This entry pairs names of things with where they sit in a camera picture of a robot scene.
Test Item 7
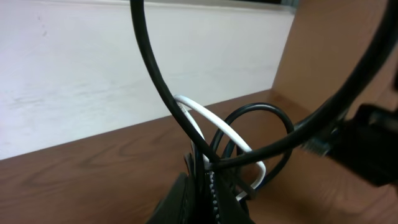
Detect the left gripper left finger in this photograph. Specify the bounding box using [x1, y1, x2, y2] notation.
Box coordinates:
[146, 153, 198, 224]

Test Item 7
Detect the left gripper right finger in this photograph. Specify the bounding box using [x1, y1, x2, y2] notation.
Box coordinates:
[205, 172, 254, 224]

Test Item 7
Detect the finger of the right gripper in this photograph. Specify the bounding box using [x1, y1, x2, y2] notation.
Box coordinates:
[301, 111, 348, 156]

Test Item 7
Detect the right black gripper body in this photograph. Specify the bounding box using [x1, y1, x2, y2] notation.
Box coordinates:
[326, 104, 397, 187]

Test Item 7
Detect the black usb cable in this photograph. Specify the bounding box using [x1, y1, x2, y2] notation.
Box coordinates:
[129, 0, 398, 224]

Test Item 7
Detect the white usb cable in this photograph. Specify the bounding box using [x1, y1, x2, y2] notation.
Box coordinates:
[172, 94, 267, 202]

